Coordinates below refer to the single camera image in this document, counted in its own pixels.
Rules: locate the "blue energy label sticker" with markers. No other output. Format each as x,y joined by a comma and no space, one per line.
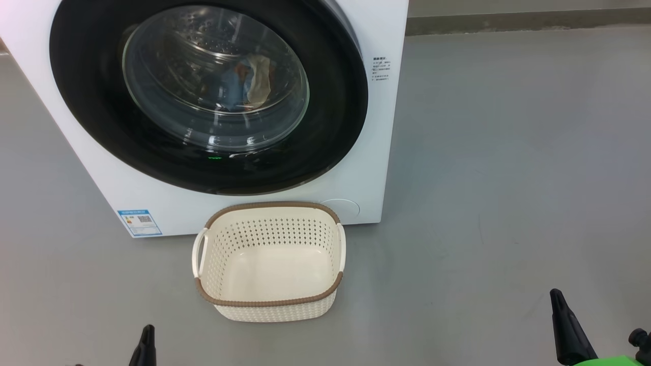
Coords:
140,222

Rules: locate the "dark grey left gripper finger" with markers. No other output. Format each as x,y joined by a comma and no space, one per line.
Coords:
145,351

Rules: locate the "cream perforated laundry basket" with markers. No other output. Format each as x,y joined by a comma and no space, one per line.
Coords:
269,274

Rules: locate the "blue garment with cream lining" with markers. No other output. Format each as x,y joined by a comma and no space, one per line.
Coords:
260,76

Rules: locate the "round white filter cover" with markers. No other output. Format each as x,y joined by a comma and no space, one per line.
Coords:
346,208

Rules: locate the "stainless steel washing machine drum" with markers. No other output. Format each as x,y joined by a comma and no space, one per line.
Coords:
178,61

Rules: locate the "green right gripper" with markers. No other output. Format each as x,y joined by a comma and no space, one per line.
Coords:
610,362

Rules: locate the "black round glass washer door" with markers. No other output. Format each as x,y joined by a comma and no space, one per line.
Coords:
91,112

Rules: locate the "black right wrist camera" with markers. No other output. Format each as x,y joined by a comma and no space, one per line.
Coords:
642,345

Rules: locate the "white front-load washing machine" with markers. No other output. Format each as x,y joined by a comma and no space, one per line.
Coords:
356,168

